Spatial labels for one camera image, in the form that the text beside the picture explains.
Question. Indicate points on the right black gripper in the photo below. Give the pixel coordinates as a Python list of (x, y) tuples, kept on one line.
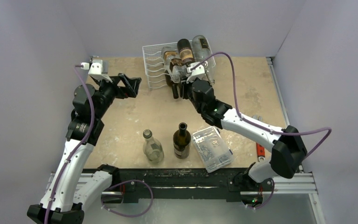
[(184, 85)]

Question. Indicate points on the clear glass wine bottle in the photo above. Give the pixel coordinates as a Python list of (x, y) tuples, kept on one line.
[(201, 50)]

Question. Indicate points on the square clear liquor bottle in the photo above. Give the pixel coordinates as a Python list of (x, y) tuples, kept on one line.
[(173, 64)]

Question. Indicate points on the dark brown wine bottle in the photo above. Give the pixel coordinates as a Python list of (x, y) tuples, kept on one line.
[(181, 141)]

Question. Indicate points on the short clear glass bottle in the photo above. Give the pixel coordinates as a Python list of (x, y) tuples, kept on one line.
[(152, 148)]

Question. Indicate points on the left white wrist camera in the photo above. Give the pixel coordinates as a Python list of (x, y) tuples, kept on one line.
[(95, 67)]

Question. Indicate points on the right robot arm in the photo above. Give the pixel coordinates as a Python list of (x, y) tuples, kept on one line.
[(285, 144)]

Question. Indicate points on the clear plastic screw box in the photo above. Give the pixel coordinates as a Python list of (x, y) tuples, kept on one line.
[(212, 149)]

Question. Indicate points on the olive green wine bottle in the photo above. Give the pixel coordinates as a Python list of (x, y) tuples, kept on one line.
[(185, 52)]

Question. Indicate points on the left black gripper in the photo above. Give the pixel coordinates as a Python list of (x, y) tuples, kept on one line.
[(131, 83)]

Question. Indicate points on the small clear bottle in rack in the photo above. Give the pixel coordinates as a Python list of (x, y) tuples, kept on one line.
[(209, 76)]

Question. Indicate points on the dark green wine bottle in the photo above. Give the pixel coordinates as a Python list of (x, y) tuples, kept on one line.
[(170, 83)]

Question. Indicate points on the red handled adjustable wrench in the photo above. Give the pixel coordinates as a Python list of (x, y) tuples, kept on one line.
[(260, 150)]

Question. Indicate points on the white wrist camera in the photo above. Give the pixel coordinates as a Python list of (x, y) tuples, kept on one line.
[(194, 71), (95, 67)]

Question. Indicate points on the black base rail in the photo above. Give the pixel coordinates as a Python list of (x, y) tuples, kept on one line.
[(226, 184)]

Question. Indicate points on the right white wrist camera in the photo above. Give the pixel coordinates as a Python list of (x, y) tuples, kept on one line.
[(194, 71)]

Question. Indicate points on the white wire wine rack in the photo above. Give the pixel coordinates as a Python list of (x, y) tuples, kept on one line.
[(153, 63)]

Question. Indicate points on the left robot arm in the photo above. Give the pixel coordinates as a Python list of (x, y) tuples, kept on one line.
[(64, 201)]

